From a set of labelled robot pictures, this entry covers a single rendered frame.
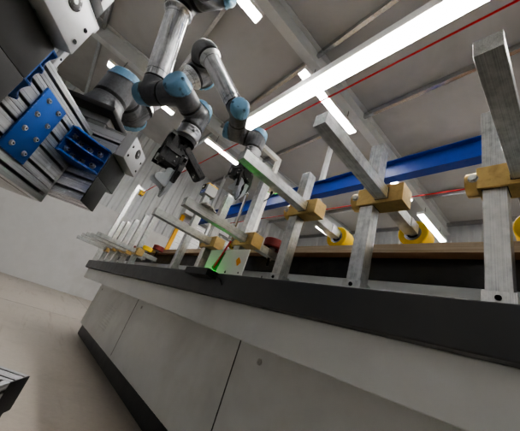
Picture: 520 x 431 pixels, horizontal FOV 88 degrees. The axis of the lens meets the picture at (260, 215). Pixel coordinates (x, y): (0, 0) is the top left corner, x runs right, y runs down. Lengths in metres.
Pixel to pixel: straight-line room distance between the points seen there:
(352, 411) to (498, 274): 0.48
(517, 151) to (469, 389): 0.38
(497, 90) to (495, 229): 0.24
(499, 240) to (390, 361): 0.28
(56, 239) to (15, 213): 1.01
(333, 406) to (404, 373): 0.33
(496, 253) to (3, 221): 8.56
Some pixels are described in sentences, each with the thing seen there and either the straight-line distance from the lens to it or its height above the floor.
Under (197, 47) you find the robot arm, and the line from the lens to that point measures 1.38.
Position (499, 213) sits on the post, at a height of 0.87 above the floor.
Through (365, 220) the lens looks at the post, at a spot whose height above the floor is 0.88.
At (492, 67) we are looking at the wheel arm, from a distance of 0.49.
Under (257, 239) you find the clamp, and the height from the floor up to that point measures 0.85.
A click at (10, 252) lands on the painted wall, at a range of 8.53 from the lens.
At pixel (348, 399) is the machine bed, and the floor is 0.48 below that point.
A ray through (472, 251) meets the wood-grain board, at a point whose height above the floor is 0.87.
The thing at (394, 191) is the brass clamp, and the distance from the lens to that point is 0.72.
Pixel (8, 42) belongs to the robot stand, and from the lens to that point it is 0.66.
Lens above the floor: 0.54
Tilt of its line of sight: 23 degrees up
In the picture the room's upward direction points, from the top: 20 degrees clockwise
